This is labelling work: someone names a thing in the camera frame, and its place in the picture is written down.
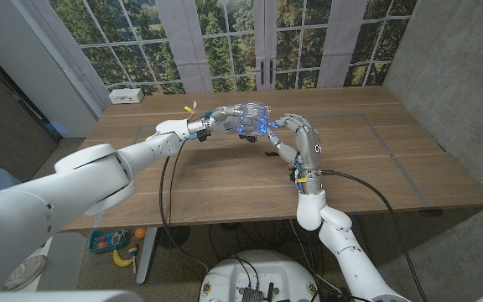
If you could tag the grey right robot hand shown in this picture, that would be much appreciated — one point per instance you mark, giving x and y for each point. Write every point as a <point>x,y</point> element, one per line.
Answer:
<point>308,144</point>

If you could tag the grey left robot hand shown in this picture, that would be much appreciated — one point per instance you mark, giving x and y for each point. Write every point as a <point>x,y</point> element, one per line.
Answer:
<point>226,123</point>

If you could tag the clear hinged glass jar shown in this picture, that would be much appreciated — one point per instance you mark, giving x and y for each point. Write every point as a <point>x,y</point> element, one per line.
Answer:
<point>252,112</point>

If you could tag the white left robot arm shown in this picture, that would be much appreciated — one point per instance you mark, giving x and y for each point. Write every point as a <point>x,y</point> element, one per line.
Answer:
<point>57,197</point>

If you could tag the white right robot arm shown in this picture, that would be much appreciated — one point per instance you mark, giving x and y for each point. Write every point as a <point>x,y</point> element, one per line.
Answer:
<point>350,256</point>

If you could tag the printed window backdrop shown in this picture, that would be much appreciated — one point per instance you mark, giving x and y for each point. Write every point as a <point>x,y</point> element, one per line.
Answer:
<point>224,50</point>

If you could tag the white power outlet box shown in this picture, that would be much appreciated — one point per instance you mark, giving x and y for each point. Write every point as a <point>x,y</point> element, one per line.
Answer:
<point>126,96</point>

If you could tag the black round fan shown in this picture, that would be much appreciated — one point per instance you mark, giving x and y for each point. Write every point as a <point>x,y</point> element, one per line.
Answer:
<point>174,237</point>

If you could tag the white robot torso base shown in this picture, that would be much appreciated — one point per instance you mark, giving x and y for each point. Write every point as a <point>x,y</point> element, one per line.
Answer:
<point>262,268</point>

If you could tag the orange ball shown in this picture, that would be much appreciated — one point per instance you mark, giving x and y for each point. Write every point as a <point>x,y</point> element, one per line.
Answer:
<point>141,233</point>

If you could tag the colourful toy maraca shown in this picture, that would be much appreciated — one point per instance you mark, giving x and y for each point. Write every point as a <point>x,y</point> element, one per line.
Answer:
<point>133,251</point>

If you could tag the white table leg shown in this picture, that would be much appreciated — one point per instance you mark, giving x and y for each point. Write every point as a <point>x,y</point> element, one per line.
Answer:
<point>145,264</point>

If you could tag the teal toy tray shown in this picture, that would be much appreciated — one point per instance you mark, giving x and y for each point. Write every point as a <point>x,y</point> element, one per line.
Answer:
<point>107,241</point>

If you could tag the yellow toy banana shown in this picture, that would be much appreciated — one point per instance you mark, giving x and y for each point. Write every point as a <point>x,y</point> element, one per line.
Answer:
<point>120,261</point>

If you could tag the white robot head rim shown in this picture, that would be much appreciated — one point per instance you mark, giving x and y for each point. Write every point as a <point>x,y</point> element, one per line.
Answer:
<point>57,297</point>

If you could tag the white sneaker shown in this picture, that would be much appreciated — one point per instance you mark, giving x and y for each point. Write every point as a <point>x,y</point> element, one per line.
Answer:
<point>23,270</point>

